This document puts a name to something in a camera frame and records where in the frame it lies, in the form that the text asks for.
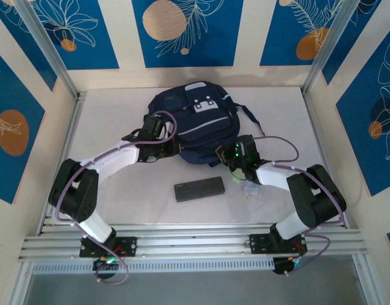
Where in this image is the navy blue student backpack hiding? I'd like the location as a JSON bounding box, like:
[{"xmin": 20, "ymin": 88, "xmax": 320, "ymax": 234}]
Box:
[{"xmin": 148, "ymin": 81, "xmax": 265, "ymax": 168}]

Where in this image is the clear pouch of blue pens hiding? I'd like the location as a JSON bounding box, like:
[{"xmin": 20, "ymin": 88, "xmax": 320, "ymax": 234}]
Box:
[{"xmin": 240, "ymin": 180, "xmax": 262, "ymax": 200}]

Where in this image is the black pencil case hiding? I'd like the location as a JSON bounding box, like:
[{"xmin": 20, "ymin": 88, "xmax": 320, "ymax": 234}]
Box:
[{"xmin": 174, "ymin": 176, "xmax": 226, "ymax": 203}]

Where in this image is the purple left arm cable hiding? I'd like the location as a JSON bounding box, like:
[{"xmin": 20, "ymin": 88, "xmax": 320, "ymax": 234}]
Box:
[{"xmin": 54, "ymin": 110, "xmax": 179, "ymax": 285}]

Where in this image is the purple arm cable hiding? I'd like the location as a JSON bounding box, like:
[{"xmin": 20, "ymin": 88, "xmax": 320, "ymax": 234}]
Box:
[
  {"xmin": 54, "ymin": 110, "xmax": 179, "ymax": 285},
  {"xmin": 251, "ymin": 135, "xmax": 347, "ymax": 277}
]

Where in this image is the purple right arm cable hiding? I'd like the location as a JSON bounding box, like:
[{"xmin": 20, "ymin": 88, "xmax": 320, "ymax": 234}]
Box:
[{"xmin": 251, "ymin": 135, "xmax": 347, "ymax": 277}]

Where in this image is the aluminium table side rail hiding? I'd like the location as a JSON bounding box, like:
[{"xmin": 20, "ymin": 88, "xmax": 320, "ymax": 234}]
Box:
[
  {"xmin": 300, "ymin": 87, "xmax": 350, "ymax": 229},
  {"xmin": 37, "ymin": 91, "xmax": 87, "ymax": 236}
]

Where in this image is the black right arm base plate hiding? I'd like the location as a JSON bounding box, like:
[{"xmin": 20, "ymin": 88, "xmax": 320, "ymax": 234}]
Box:
[{"xmin": 249, "ymin": 233, "xmax": 309, "ymax": 255}]

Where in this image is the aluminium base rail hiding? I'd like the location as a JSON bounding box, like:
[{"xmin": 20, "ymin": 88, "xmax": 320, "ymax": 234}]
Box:
[{"xmin": 18, "ymin": 224, "xmax": 367, "ymax": 264}]

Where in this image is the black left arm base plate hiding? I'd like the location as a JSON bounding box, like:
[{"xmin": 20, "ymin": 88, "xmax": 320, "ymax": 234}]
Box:
[{"xmin": 79, "ymin": 236, "xmax": 138, "ymax": 257}]

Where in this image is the grey slotted cable duct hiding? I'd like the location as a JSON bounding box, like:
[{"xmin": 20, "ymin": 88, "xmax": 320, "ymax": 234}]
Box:
[{"xmin": 31, "ymin": 257, "xmax": 275, "ymax": 275}]

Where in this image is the aluminium frame post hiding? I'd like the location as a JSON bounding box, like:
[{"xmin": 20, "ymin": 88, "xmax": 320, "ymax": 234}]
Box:
[
  {"xmin": 302, "ymin": 0, "xmax": 356, "ymax": 96},
  {"xmin": 15, "ymin": 0, "xmax": 80, "ymax": 100}
]

